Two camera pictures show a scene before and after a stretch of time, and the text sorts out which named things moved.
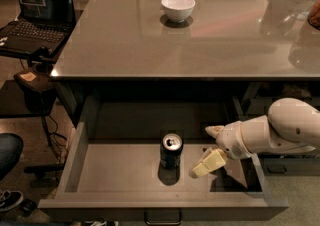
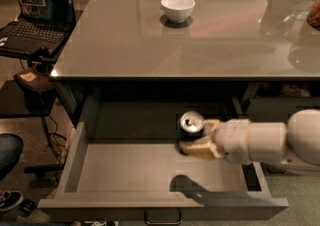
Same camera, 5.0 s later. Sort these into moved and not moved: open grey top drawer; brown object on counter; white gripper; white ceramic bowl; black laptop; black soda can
Moved: black soda can; white gripper
Not moved: black laptop; white ceramic bowl; brown object on counter; open grey top drawer
